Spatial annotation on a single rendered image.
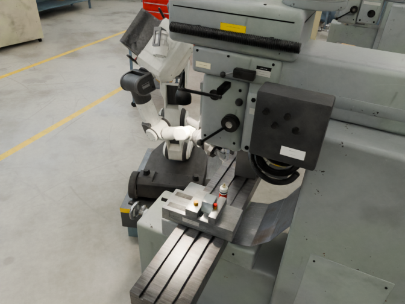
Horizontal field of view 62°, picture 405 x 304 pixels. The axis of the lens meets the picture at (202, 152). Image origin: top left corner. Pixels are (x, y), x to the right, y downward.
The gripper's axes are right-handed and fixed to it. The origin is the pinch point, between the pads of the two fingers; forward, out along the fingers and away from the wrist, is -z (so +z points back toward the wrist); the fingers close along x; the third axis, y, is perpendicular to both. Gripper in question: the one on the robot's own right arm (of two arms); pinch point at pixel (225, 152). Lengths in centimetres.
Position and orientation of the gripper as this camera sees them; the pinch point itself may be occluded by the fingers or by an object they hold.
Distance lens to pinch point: 154.0
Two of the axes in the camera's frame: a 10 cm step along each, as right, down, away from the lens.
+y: -0.5, 8.2, 5.7
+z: -6.8, -4.4, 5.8
